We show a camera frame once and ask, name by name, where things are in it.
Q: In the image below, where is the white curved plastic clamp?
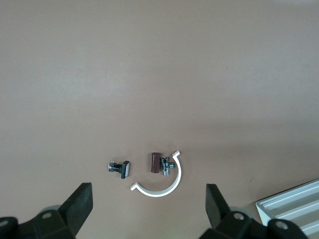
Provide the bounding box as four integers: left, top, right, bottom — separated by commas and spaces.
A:
130, 149, 182, 198

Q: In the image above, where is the small black clip part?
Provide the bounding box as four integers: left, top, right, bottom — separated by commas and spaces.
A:
108, 160, 132, 180

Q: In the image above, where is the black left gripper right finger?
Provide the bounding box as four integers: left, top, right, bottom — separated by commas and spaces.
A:
199, 183, 310, 239

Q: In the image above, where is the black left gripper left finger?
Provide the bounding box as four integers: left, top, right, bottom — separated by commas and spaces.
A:
0, 182, 94, 239

